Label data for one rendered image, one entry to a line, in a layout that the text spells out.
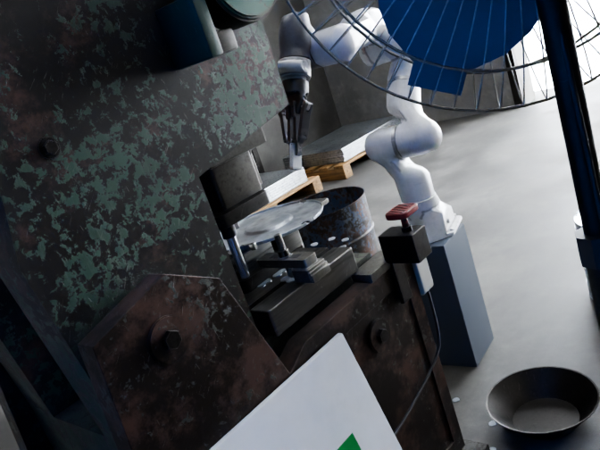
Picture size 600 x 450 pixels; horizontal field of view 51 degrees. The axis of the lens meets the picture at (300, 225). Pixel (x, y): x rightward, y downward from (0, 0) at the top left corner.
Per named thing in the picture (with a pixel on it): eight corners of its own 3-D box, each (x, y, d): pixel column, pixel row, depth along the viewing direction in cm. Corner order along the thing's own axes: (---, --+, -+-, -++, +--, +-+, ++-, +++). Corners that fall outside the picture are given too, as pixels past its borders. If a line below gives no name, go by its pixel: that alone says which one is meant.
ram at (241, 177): (234, 187, 159) (192, 73, 151) (275, 181, 149) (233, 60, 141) (184, 214, 147) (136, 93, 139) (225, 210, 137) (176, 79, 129)
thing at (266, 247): (234, 254, 158) (228, 238, 157) (275, 254, 148) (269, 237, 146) (208, 271, 152) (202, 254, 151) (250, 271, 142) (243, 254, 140)
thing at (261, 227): (267, 205, 177) (265, 204, 176) (345, 199, 157) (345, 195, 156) (192, 251, 157) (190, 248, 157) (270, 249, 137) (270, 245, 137)
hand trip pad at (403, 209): (405, 232, 148) (397, 203, 146) (428, 231, 144) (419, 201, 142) (390, 245, 143) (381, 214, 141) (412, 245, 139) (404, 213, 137)
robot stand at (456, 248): (447, 337, 232) (415, 227, 220) (494, 337, 221) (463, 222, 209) (428, 363, 219) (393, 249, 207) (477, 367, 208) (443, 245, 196)
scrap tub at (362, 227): (341, 276, 322) (312, 189, 309) (410, 277, 293) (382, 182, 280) (290, 317, 293) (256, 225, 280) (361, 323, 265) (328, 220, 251)
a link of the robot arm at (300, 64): (297, 68, 173) (298, 87, 173) (260, 60, 166) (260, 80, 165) (326, 56, 163) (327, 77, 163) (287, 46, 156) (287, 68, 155)
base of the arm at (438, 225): (421, 220, 225) (412, 184, 221) (471, 215, 213) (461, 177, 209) (395, 246, 209) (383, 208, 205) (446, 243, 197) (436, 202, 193)
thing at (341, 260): (234, 268, 178) (227, 249, 176) (359, 269, 147) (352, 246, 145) (153, 322, 157) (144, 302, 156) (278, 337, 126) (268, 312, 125)
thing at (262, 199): (220, 215, 159) (213, 195, 157) (276, 211, 145) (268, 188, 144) (173, 243, 148) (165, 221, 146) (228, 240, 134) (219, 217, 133)
